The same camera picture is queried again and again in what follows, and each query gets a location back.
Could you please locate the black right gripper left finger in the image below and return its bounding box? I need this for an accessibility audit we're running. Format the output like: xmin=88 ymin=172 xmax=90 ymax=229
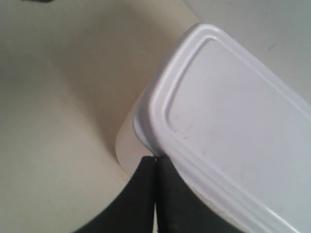
xmin=76 ymin=156 xmax=156 ymax=233

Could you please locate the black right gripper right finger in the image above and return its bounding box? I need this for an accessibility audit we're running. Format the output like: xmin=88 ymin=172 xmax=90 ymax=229
xmin=155 ymin=155 xmax=241 ymax=233

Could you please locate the white lidded plastic container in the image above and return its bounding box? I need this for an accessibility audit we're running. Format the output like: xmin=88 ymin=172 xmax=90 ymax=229
xmin=115 ymin=23 xmax=311 ymax=233

